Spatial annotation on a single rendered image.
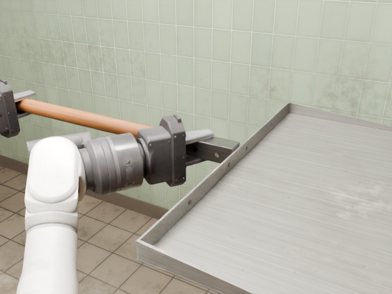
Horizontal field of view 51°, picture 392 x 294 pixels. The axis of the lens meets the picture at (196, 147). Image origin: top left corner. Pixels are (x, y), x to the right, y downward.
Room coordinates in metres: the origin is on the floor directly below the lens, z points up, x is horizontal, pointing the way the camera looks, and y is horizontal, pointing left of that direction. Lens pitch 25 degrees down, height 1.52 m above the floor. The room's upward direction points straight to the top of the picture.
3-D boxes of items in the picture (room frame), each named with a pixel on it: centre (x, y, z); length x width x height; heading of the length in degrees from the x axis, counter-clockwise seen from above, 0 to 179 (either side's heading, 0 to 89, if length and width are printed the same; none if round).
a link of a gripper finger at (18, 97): (0.86, 0.38, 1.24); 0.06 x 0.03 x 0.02; 143
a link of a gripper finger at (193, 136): (0.64, 0.00, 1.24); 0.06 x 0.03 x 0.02; 116
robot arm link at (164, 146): (0.60, 0.08, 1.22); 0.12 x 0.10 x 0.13; 116
